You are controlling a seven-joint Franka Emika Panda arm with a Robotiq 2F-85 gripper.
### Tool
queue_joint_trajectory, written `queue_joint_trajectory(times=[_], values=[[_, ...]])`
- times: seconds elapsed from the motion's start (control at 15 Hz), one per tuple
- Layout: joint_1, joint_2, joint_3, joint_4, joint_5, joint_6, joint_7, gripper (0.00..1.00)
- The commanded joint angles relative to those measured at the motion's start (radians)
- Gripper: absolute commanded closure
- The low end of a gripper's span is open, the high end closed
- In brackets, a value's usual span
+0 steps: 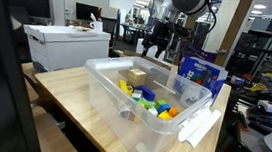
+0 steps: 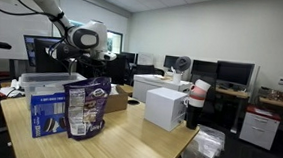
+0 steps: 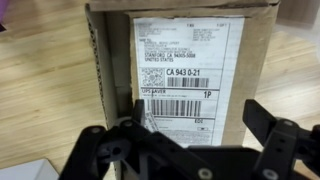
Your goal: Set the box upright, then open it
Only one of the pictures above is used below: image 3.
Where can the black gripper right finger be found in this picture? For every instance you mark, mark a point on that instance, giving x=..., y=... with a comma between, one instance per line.
x=280, y=143

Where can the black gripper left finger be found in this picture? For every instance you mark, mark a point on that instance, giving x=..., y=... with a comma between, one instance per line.
x=138, y=113

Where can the brown cardboard shipping box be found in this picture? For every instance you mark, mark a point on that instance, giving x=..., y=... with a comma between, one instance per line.
x=186, y=50

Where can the white cube box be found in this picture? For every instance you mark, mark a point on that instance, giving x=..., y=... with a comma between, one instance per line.
x=26, y=171

